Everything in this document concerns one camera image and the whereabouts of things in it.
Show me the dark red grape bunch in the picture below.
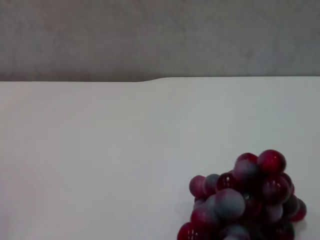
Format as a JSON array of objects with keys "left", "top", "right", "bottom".
[{"left": 176, "top": 149, "right": 308, "bottom": 240}]

